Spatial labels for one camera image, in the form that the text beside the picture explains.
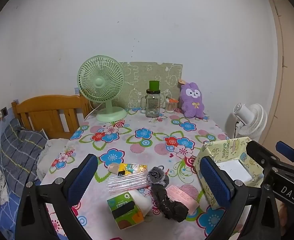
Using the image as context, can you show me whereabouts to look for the yellow cartoon printed storage box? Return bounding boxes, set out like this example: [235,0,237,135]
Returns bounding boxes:
[193,137,263,210]

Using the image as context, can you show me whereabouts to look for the wooden bed headboard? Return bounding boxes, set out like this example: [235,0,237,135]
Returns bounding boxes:
[11,94,94,140]

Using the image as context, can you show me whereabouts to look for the white bedding cloth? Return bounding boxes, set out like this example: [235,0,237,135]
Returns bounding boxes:
[37,138,72,178]

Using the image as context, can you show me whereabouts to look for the green cartoon printed board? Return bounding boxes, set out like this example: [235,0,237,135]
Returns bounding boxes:
[119,62,183,109]

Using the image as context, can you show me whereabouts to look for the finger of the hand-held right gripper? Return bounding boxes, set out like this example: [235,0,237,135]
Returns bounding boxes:
[276,141,294,168]
[246,141,294,180]

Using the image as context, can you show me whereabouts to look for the white plastic roll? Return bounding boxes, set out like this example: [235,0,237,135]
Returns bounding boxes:
[133,189,153,217]

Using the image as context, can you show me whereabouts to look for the white floor fan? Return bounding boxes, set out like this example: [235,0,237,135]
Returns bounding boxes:
[233,102,268,144]

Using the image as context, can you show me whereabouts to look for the pink packet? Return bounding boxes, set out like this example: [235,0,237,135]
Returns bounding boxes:
[167,185,200,215]

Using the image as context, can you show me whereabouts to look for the white crumpled packets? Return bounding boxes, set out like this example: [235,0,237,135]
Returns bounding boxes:
[217,159,253,183]

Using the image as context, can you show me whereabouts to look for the grey knit glove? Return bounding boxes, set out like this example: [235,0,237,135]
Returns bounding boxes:
[147,165,170,187]

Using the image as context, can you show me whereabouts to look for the glass mug jar green lid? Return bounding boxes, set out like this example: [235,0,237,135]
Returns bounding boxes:
[140,80,161,118]

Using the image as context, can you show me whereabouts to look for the floral tablecloth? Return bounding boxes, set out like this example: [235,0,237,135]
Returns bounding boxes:
[38,107,240,240]

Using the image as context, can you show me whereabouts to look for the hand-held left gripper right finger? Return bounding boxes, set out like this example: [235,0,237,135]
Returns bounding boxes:
[199,156,279,240]

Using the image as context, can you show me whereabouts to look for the green desk fan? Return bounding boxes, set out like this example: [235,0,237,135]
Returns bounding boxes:
[77,56,128,122]

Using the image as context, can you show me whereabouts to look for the grey plaid pillow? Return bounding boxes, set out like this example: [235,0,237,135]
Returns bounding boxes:
[0,118,48,198]

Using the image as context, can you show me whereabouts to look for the green tissue pack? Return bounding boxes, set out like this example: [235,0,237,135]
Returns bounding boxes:
[106,191,145,230]

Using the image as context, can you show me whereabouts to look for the purple plush bunny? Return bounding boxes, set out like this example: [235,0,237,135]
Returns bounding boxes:
[178,79,206,119]

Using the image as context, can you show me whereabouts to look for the cartoon printed tissue pack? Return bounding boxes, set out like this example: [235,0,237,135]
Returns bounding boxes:
[108,162,148,177]

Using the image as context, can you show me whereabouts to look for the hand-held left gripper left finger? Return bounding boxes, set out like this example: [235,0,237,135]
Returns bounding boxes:
[15,153,99,240]

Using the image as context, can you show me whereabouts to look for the cotton swab jar orange lid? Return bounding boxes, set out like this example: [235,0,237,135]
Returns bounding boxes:
[165,97,179,113]

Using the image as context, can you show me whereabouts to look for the clear pack of straws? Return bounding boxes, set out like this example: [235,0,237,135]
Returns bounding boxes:
[106,172,152,195]

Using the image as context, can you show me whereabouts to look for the beige door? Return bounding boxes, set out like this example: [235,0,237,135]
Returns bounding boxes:
[268,0,294,160]

